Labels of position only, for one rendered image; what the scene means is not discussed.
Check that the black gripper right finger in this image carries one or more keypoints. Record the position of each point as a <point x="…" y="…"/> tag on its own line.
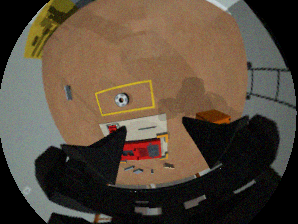
<point x="212" y="139"/>

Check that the grey cylinder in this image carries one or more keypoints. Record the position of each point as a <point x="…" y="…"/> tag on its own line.
<point x="68" y="94"/>

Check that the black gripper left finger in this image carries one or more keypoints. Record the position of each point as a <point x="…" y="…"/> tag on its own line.
<point x="102" y="157"/>

